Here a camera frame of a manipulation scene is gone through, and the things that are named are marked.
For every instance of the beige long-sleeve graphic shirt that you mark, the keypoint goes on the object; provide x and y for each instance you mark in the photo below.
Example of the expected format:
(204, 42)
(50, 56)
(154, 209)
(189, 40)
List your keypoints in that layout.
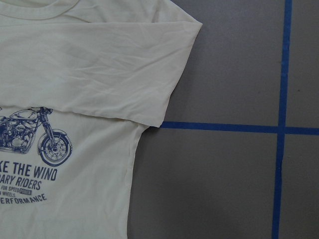
(80, 81)

